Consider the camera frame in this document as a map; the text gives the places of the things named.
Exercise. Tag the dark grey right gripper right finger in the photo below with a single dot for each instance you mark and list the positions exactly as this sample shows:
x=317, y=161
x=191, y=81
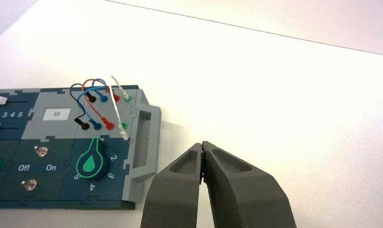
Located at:
x=242, y=201

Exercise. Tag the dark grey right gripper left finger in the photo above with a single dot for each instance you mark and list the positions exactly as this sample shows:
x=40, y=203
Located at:
x=172, y=201

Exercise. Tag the green marked rotary knob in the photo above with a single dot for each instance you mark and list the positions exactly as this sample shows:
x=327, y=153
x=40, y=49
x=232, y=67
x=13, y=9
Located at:
x=90, y=163

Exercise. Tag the blue grey task box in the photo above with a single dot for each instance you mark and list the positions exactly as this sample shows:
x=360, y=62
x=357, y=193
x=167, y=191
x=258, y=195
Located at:
x=53, y=185

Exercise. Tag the white number label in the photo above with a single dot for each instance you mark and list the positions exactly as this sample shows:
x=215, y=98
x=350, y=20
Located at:
x=56, y=114

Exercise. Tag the metal toggle switch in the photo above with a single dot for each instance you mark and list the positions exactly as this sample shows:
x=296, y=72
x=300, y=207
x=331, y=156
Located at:
x=41, y=151
x=29, y=184

